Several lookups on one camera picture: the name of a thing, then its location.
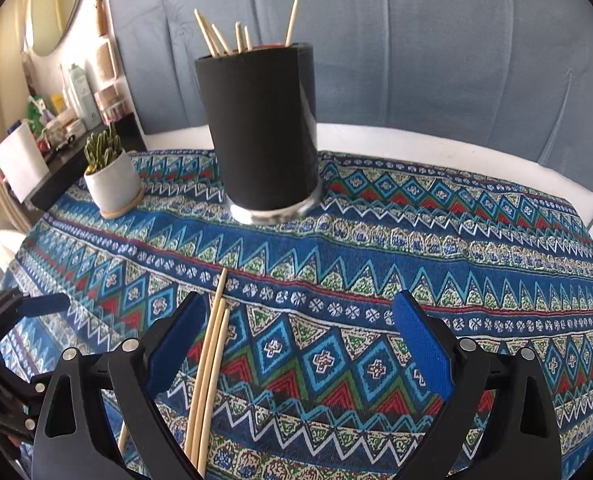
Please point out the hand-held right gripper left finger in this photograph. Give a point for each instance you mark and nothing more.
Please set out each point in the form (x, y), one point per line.
(171, 355)

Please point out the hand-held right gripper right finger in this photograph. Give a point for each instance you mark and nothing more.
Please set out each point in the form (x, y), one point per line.
(426, 350)

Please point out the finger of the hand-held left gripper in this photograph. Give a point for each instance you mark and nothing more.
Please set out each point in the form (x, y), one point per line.
(31, 385)
(46, 304)

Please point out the plain wooden chopstick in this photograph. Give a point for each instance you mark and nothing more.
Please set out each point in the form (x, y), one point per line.
(219, 360)
(212, 360)
(123, 440)
(206, 360)

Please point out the black cylindrical utensil holder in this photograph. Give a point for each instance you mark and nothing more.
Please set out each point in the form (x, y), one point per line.
(256, 135)

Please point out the group of wooden chopsticks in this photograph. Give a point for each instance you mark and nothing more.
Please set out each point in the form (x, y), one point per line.
(238, 37)

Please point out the blue patterned tablecloth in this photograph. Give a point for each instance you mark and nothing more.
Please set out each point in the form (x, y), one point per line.
(376, 260)

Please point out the round wooden coaster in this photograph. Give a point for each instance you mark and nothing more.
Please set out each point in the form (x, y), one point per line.
(126, 207)

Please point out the potted cactus in white pot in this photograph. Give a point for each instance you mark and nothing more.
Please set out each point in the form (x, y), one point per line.
(114, 180)

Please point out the white paper towel roll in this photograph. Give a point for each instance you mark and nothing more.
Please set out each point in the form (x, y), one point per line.
(21, 165)

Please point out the green packet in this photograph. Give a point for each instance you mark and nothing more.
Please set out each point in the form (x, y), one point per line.
(36, 110)

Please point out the pale green bottle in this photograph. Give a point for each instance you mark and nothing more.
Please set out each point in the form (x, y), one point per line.
(87, 105)

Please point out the pink cosmetic jars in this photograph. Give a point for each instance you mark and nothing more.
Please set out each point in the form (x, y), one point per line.
(111, 102)

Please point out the white spray bottle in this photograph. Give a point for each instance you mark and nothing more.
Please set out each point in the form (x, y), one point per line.
(76, 85)

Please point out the wooden paddle hairbrush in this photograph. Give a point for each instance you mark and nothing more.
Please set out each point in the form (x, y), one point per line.
(106, 60)

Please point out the blue-grey sofa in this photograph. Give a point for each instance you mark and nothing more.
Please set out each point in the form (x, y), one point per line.
(376, 60)

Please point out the oval wall mirror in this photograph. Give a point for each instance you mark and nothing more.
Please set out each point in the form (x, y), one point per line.
(56, 5)

